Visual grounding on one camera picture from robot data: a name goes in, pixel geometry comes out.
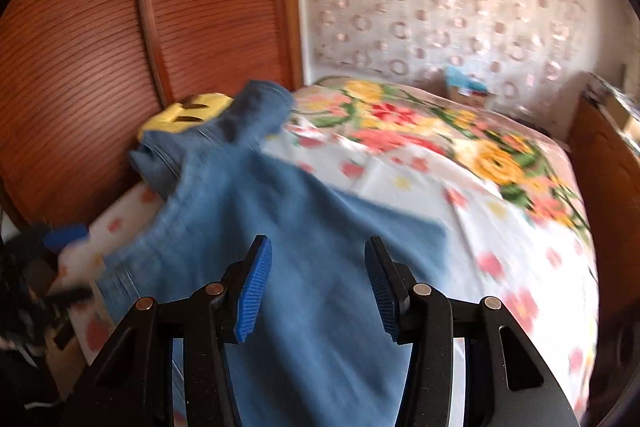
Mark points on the brown wooden wardrobe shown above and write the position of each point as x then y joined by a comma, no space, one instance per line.
100,57

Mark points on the pink floral blanket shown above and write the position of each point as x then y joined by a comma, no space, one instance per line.
475,142

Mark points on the brown wooden cabinet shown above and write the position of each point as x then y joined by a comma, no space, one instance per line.
605,167

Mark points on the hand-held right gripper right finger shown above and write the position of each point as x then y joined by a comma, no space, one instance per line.
380,292

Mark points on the blue denim pants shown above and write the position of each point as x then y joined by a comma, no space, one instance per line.
280,227

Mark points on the white flower print bed sheet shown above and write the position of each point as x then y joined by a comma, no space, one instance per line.
430,187

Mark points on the cardboard box with blue bag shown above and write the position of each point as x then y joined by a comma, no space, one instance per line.
467,89

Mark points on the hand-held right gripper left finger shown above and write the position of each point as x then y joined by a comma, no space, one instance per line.
255,292

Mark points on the pile of boxes and papers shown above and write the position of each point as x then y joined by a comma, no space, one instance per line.
612,99

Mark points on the yellow pillow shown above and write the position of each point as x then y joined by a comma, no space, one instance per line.
185,114

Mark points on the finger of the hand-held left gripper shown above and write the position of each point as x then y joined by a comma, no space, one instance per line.
65,235

